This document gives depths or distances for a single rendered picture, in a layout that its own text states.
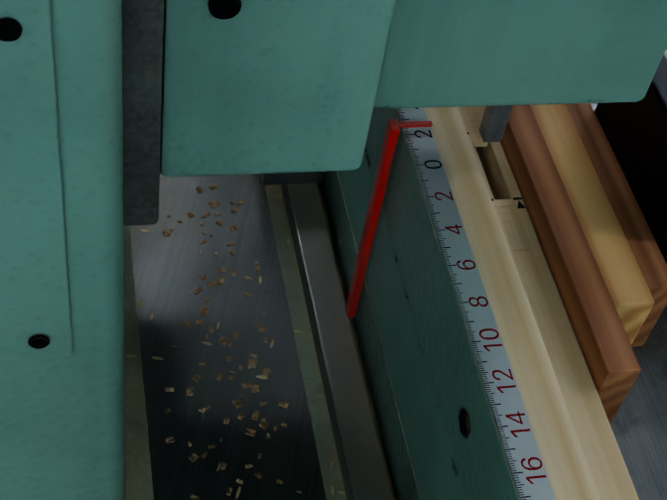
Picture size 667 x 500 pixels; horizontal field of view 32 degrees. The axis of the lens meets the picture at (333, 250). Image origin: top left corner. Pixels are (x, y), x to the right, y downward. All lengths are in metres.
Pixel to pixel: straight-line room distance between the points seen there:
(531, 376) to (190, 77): 0.18
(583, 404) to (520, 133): 0.15
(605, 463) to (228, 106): 0.20
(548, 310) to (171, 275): 0.25
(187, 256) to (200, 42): 0.30
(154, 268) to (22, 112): 0.33
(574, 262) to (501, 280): 0.03
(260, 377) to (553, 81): 0.24
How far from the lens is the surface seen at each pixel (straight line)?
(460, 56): 0.47
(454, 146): 0.55
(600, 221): 0.54
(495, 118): 0.55
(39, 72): 0.35
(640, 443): 0.53
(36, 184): 0.38
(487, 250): 0.51
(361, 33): 0.41
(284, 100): 0.42
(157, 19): 0.38
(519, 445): 0.44
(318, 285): 0.65
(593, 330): 0.49
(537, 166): 0.55
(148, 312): 0.65
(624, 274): 0.52
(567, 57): 0.49
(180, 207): 0.70
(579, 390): 0.49
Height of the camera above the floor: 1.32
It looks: 48 degrees down
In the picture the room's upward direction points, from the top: 11 degrees clockwise
